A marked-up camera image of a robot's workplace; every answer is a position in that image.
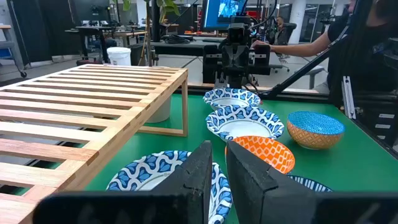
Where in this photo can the grey wheeled cart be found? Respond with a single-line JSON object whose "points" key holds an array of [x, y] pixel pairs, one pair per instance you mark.
{"points": [[9, 43]]}

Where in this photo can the black equipment frame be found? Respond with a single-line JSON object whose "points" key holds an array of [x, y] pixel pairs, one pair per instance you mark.
{"points": [[379, 109]]}

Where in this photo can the grey stool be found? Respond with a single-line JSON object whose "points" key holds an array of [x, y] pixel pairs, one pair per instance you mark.
{"points": [[315, 71]]}

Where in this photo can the dark computer monitor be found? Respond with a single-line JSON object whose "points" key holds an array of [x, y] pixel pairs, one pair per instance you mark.
{"points": [[91, 9]]}

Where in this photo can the black desk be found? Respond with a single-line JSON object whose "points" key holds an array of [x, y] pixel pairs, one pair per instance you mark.
{"points": [[174, 49]]}

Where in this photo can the black curtain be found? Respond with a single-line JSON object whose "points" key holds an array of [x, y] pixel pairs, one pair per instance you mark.
{"points": [[40, 28]]}

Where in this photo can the black side table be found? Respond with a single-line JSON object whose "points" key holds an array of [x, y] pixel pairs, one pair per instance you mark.
{"points": [[93, 29]]}

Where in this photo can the orange-inside teal-outside ceramic bowl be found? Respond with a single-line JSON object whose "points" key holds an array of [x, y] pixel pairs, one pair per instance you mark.
{"points": [[267, 152]]}

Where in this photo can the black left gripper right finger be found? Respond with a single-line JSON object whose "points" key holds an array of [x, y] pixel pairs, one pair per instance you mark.
{"points": [[255, 193]]}

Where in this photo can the teal-inside orange-outside ceramic bowl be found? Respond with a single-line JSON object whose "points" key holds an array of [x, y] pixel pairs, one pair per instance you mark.
{"points": [[314, 124]]}

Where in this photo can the white plant pot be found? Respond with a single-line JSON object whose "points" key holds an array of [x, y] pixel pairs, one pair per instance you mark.
{"points": [[160, 112]]}

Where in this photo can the white plastic bucket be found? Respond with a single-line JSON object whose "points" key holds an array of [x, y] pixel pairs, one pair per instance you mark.
{"points": [[118, 56]]}

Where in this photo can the blue patterned paper bowl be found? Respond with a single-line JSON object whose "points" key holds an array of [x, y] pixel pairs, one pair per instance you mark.
{"points": [[146, 168], [217, 93], [245, 127]]}

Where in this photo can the computer monitor blue screen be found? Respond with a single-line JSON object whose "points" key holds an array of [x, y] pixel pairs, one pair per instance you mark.
{"points": [[214, 15]]}

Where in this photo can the person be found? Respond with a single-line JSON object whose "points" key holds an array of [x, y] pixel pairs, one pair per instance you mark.
{"points": [[280, 21], [298, 49]]}

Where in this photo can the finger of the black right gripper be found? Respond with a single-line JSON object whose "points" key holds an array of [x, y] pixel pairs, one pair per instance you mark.
{"points": [[242, 59], [229, 59]]}

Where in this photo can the wooden desk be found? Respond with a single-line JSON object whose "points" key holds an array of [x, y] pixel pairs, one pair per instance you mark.
{"points": [[130, 33]]}

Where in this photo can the black diagonal frame strut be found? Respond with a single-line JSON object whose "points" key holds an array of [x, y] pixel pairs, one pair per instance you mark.
{"points": [[298, 74]]}

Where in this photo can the green leafy potted tree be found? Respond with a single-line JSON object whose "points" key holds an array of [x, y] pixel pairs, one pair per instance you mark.
{"points": [[168, 7]]}

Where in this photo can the wooden slatted shelf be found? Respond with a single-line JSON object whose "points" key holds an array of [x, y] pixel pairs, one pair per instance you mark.
{"points": [[62, 104]]}

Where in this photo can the blue striped ceramic dish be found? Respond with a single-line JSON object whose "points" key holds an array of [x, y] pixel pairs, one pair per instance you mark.
{"points": [[311, 184]]}

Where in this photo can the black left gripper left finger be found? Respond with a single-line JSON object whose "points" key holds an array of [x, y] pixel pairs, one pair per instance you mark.
{"points": [[186, 186]]}

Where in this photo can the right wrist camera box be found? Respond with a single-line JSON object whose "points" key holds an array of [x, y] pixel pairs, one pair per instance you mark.
{"points": [[237, 32]]}

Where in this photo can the silver aluminium bracket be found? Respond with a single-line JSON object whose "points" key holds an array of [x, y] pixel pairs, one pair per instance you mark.
{"points": [[348, 99]]}

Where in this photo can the black office chair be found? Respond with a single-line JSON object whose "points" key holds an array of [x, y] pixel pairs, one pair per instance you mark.
{"points": [[287, 31]]}

